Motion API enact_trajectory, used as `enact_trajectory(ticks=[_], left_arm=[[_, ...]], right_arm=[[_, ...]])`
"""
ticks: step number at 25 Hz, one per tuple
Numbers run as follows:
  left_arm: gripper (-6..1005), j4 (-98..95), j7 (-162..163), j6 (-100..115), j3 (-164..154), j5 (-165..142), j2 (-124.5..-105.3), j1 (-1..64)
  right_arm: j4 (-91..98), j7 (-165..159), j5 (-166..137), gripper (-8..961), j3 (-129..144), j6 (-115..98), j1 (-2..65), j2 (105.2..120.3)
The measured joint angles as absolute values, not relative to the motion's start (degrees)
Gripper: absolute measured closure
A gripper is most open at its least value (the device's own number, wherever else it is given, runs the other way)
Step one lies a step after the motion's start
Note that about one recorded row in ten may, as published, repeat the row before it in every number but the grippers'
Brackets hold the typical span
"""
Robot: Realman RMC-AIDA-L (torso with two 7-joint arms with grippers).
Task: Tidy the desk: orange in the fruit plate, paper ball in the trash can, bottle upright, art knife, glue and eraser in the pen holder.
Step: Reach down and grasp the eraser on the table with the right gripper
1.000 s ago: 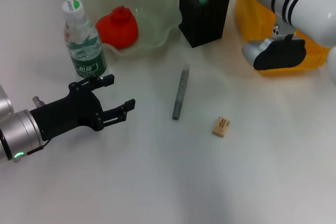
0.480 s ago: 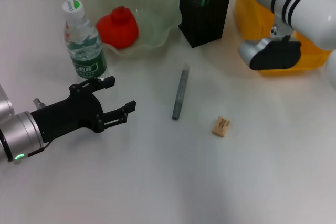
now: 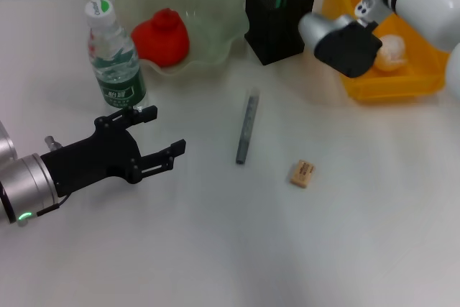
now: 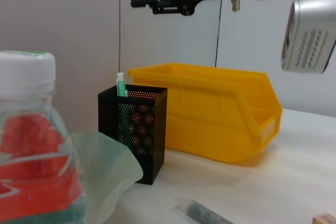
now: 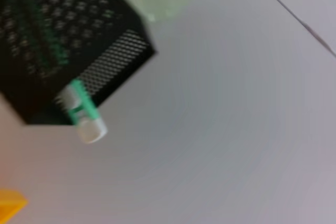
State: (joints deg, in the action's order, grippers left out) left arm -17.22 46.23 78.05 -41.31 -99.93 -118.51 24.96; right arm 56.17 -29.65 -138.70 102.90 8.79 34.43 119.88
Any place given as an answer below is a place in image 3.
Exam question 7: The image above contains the white paper ball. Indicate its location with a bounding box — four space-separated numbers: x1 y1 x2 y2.
372 33 410 73

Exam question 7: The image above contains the grey marker pen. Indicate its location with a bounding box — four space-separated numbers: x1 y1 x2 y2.
235 87 260 165

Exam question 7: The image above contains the beige eraser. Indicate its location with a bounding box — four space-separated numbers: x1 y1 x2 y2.
289 158 316 189

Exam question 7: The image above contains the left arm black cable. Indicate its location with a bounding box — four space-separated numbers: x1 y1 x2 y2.
17 193 72 227

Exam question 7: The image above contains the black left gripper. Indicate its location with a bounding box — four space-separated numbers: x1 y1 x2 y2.
41 104 187 198

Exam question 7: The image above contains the black mesh pen holder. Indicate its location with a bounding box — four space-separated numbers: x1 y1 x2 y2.
244 0 316 67

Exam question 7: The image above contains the clear water bottle green label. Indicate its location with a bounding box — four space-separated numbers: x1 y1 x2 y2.
85 0 150 112

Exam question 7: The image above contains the yellow plastic bin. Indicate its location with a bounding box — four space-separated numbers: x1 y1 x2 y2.
321 0 450 103

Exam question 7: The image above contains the pale green glass fruit bowl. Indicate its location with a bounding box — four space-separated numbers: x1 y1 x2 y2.
114 0 251 78

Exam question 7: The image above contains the red toy orange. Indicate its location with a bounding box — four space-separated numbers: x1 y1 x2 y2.
130 7 190 68

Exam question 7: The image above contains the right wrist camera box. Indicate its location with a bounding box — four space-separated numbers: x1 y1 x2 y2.
298 12 384 80

